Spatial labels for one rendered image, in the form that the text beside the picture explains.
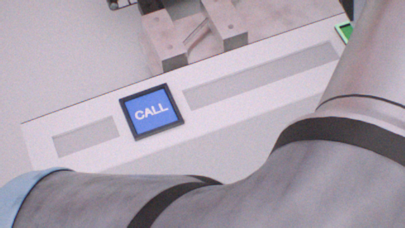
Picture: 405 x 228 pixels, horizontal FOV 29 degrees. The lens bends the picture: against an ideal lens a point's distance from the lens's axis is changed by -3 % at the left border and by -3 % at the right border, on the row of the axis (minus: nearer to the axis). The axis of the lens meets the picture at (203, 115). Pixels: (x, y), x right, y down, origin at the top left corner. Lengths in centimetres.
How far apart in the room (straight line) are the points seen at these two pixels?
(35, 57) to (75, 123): 28
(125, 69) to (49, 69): 11
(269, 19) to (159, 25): 14
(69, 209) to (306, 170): 12
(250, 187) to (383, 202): 6
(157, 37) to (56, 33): 21
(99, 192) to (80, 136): 48
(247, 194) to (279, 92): 55
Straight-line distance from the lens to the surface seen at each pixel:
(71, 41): 114
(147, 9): 104
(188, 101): 88
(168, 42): 100
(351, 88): 38
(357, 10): 87
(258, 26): 105
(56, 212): 39
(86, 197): 39
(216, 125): 85
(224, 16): 102
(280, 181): 33
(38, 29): 117
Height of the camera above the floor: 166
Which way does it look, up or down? 54 degrees down
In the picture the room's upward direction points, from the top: 6 degrees counter-clockwise
